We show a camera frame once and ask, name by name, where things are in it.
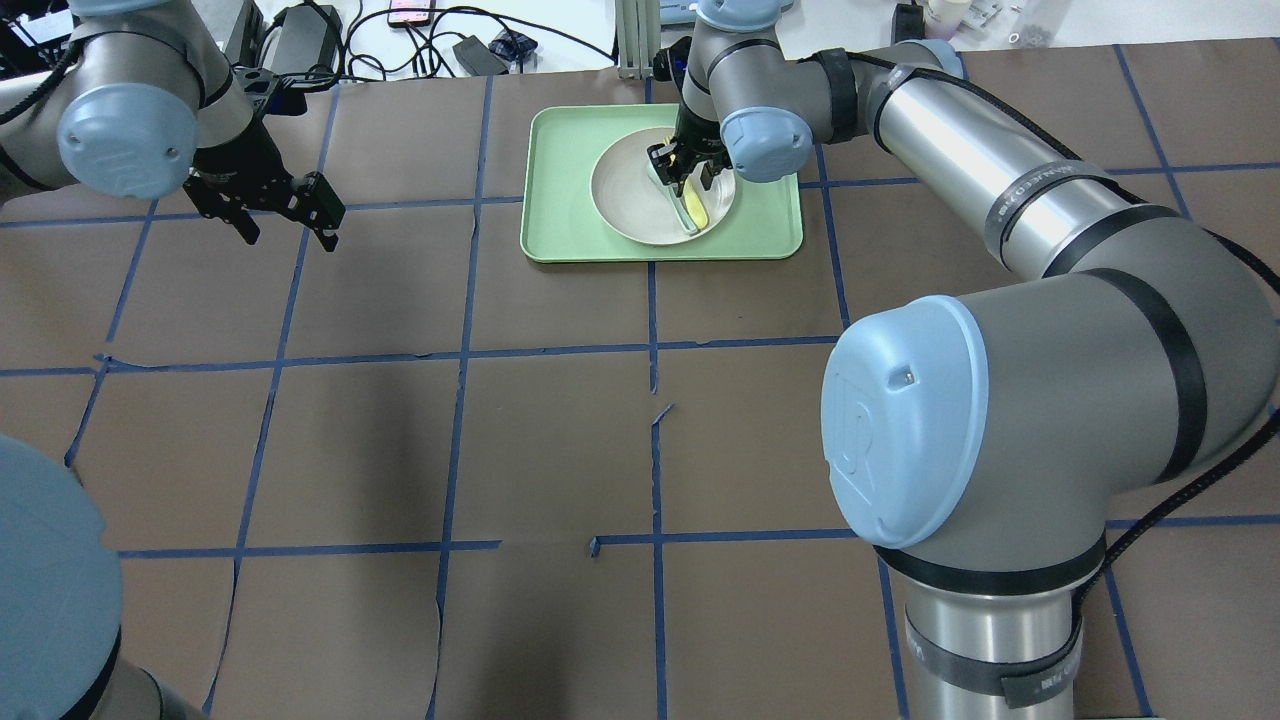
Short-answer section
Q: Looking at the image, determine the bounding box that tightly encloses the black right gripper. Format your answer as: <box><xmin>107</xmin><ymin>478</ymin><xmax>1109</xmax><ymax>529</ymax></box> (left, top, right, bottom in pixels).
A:
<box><xmin>648</xmin><ymin>38</ymin><xmax>730</xmax><ymax>190</ymax></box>

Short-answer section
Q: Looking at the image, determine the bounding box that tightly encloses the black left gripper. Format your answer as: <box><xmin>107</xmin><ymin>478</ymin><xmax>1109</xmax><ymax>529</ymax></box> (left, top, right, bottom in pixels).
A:
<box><xmin>182</xmin><ymin>67</ymin><xmax>346</xmax><ymax>252</ymax></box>

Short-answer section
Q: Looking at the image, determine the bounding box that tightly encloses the yellow plastic fork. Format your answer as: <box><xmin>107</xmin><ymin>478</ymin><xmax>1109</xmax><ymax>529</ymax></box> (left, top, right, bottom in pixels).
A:
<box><xmin>676</xmin><ymin>172</ymin><xmax>709</xmax><ymax>233</ymax></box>

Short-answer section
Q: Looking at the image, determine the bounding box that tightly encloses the white round plate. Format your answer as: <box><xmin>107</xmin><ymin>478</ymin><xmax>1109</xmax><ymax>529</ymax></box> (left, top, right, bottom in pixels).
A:
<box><xmin>591</xmin><ymin>126</ymin><xmax>737</xmax><ymax>246</ymax></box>

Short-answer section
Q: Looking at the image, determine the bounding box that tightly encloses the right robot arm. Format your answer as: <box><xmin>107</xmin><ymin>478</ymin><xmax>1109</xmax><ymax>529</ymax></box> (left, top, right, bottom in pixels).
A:
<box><xmin>649</xmin><ymin>1</ymin><xmax>1277</xmax><ymax>719</ymax></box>

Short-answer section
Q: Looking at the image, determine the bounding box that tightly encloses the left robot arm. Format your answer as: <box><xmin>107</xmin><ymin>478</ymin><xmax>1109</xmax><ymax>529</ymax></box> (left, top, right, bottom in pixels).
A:
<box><xmin>1</xmin><ymin>1</ymin><xmax>346</xmax><ymax>719</ymax></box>

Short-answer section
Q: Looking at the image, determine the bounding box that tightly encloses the grey-green plastic spoon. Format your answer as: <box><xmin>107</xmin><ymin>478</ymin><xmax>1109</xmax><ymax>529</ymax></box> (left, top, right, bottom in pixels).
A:
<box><xmin>646</xmin><ymin>165</ymin><xmax>699</xmax><ymax>237</ymax></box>

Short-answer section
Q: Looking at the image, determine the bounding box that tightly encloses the light green tray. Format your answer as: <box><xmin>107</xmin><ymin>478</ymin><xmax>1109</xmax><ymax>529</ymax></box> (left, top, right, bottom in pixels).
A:
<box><xmin>520</xmin><ymin>102</ymin><xmax>803</xmax><ymax>263</ymax></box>

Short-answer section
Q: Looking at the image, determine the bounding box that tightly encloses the black power adapter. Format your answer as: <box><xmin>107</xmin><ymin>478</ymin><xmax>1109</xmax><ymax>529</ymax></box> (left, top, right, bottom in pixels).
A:
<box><xmin>268</xmin><ymin>3</ymin><xmax>340</xmax><ymax>74</ymax></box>

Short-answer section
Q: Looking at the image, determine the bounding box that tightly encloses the aluminium frame post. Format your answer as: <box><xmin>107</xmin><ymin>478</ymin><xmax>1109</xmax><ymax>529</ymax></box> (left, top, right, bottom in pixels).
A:
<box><xmin>613</xmin><ymin>0</ymin><xmax>660</xmax><ymax>79</ymax></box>

